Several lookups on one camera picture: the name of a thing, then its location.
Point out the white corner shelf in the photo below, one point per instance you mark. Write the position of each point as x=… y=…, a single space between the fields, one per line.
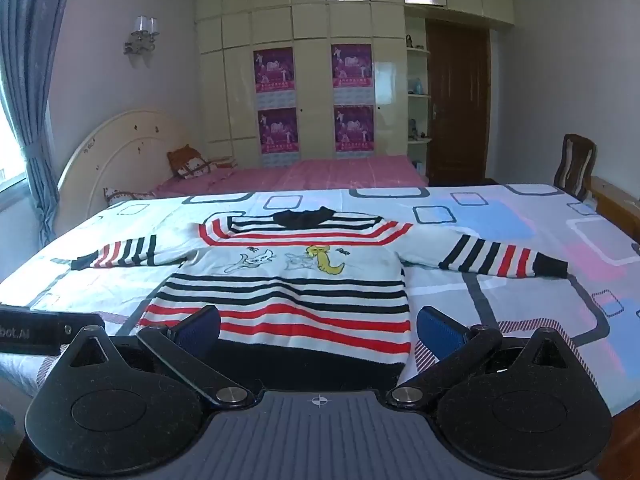
x=417 y=110

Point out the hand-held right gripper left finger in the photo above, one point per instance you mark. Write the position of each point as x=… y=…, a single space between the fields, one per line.
x=200 y=331

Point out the orange patterned pillow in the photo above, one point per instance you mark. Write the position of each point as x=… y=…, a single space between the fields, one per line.
x=187 y=162

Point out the brown wooden door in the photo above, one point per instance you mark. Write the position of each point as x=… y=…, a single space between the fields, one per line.
x=457 y=110

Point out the wooden bed frame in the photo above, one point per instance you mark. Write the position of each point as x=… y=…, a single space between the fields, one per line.
x=615 y=205

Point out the white patterned pillow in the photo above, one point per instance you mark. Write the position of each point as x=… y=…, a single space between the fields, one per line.
x=122 y=195

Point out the pink bed sheet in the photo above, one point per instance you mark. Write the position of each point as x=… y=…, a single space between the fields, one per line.
x=320 y=175

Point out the blue curtain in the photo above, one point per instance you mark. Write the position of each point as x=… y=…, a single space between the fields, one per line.
x=30 y=85

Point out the striped knit sweater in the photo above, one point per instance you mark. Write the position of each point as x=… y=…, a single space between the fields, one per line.
x=300 y=300

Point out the white patterned bed sheet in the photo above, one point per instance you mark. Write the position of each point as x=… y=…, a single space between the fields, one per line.
x=525 y=310

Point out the wall lamp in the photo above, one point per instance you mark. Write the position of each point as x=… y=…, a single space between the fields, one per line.
x=142 y=35

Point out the cream wardrobe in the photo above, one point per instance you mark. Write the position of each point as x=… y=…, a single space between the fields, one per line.
x=310 y=15

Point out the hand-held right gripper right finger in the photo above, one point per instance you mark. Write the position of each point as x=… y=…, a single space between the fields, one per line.
x=439 y=331

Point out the cream arched headboard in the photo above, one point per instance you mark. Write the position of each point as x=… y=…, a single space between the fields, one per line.
x=115 y=160

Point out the purple wall poster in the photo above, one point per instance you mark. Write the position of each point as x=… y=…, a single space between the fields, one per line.
x=273 y=70
x=351 y=66
x=354 y=128
x=278 y=131

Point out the wooden chair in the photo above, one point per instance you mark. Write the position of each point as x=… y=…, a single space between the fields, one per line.
x=575 y=165

